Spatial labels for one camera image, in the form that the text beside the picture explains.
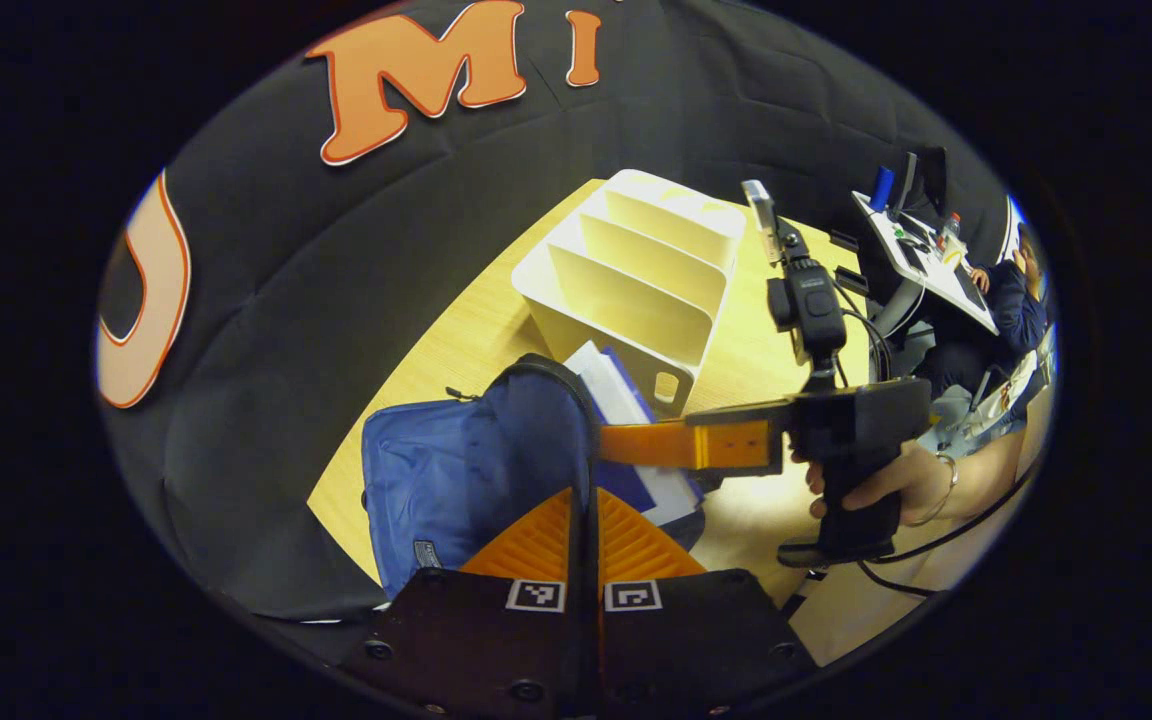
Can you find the small blue box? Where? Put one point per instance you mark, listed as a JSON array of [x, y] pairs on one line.
[[881, 190]]

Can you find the blue spine book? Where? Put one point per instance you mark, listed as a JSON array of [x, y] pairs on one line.
[[626, 395]]

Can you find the white plastic bookshelf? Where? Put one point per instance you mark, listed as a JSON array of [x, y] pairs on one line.
[[636, 270]]

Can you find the blue schoolbag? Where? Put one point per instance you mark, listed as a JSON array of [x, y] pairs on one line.
[[456, 480]]

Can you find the white side desk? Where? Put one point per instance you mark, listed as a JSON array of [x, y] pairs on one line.
[[936, 275]]

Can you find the black backdrop cloth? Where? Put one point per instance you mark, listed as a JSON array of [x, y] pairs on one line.
[[336, 260]]

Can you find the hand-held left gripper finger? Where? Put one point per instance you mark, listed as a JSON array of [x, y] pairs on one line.
[[600, 640], [579, 620]]

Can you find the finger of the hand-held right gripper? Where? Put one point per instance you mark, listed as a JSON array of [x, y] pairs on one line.
[[656, 445]]

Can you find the dark computer monitor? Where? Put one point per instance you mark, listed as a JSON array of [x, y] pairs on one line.
[[926, 180]]

